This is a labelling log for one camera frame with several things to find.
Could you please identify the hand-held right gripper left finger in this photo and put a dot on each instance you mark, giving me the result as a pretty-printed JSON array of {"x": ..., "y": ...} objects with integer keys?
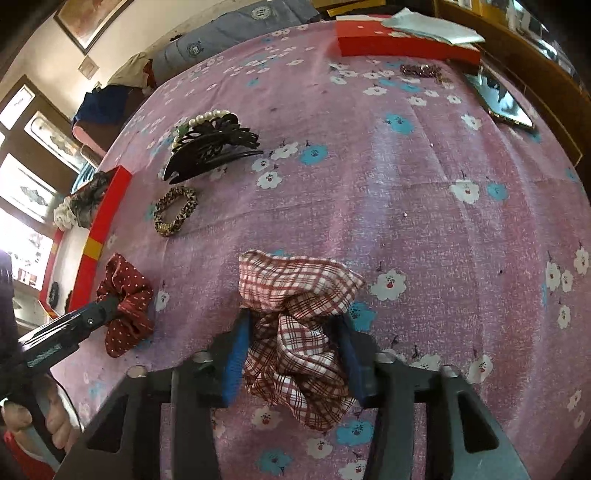
[{"x": 238, "y": 355}]

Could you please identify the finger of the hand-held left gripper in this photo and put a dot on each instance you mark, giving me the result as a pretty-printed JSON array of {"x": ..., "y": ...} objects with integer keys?
[{"x": 99, "y": 314}]

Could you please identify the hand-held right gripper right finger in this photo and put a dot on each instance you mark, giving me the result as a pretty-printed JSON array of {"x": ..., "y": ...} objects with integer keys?
[{"x": 355, "y": 364}]

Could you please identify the red polka dot scrunchie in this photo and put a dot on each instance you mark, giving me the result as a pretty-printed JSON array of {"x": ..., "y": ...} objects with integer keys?
[{"x": 127, "y": 286}]

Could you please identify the red plaid scrunchie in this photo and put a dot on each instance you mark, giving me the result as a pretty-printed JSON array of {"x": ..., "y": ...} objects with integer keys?
[{"x": 295, "y": 295}]

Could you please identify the white printed scrunchie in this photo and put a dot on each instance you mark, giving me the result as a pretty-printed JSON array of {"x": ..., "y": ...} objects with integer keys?
[{"x": 63, "y": 214}]

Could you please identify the grey sheer studded scrunchie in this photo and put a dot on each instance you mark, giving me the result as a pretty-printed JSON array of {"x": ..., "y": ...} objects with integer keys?
[{"x": 90, "y": 196}]

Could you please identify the person's left hand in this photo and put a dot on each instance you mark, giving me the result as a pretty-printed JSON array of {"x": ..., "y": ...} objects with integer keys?
[{"x": 60, "y": 417}]

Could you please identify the leopard print scrunchie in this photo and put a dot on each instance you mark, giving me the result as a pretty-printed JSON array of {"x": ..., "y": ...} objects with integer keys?
[{"x": 160, "y": 217}]

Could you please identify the purple floral bedsheet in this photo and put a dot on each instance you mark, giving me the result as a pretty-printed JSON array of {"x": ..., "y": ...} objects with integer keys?
[{"x": 415, "y": 230}]

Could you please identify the pink chair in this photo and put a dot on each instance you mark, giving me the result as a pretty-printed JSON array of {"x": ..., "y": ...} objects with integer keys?
[{"x": 90, "y": 138}]

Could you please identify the black hair claw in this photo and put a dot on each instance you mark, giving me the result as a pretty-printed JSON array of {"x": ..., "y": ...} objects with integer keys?
[{"x": 207, "y": 147}]

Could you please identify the blue clothes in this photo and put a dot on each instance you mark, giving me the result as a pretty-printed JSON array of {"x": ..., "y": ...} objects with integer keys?
[{"x": 101, "y": 106}]

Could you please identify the beige garment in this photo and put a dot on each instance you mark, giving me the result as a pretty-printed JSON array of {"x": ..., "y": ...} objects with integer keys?
[{"x": 131, "y": 69}]

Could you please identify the grey blue pillow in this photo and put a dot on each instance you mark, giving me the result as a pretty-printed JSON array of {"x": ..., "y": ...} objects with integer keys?
[{"x": 207, "y": 41}]

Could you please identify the black smartphone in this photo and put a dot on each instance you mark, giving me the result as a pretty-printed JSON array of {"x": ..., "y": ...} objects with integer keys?
[{"x": 503, "y": 104}]

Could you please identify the brown leaf hair clip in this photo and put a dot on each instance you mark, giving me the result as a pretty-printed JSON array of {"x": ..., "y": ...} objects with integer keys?
[{"x": 420, "y": 70}]

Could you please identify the flat red gift box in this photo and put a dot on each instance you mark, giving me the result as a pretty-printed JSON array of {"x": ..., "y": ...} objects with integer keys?
[{"x": 392, "y": 44}]

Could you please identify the pale blue paper sheets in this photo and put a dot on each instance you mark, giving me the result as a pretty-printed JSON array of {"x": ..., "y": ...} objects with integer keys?
[{"x": 429, "y": 25}]

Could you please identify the wooden headboard ledge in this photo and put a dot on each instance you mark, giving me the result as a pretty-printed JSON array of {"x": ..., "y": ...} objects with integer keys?
[{"x": 531, "y": 60}]

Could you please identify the white framed wall picture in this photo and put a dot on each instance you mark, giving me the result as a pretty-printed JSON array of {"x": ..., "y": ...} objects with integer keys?
[
  {"x": 25, "y": 189},
  {"x": 53, "y": 141},
  {"x": 18, "y": 99}
]

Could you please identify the small framed wall picture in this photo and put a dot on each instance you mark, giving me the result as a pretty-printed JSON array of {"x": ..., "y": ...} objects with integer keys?
[{"x": 87, "y": 67}]

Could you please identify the large framed wall painting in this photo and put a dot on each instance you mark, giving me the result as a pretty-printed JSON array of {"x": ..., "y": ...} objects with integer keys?
[{"x": 87, "y": 18}]

